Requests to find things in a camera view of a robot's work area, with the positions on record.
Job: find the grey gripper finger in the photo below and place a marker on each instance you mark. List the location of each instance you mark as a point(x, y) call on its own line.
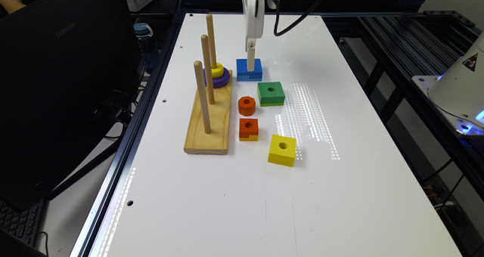
point(251, 49)

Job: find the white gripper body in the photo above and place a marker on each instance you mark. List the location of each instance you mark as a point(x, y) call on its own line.
point(254, 12)

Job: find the blue square block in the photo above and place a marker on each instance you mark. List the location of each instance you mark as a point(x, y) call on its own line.
point(249, 76)

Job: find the person forearm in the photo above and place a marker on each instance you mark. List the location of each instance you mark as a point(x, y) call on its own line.
point(12, 5)

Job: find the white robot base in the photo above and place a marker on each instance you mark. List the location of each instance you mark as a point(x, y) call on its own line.
point(458, 93)

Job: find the green square block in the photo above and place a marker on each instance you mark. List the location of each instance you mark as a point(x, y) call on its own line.
point(270, 94)

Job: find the orange octagonal block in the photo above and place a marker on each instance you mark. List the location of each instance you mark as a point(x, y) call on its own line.
point(246, 106)

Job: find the orange square block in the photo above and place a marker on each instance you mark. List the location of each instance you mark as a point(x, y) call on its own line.
point(248, 130)

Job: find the yellow square block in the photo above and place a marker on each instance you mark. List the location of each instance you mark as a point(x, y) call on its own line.
point(282, 150)

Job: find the back wooden peg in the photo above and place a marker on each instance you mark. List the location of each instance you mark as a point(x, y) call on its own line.
point(211, 36)

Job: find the wooden peg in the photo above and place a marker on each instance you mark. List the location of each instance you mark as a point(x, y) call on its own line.
point(211, 36)
point(198, 69)
point(208, 69)

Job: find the middle wooden peg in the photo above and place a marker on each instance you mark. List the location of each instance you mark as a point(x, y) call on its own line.
point(208, 69)

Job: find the front wooden peg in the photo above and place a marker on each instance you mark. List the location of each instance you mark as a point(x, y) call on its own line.
point(198, 69)

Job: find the blue water bottle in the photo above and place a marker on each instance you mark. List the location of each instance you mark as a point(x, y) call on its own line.
point(147, 44)

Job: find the wooden peg base board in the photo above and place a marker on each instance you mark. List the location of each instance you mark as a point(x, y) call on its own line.
point(197, 141)

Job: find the black Samsung monitor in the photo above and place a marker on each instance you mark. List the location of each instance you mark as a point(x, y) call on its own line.
point(69, 69)

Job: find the black keyboard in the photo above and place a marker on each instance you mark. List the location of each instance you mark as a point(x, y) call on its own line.
point(23, 225)

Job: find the black aluminium frame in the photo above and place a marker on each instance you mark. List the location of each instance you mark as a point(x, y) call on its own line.
point(407, 43)

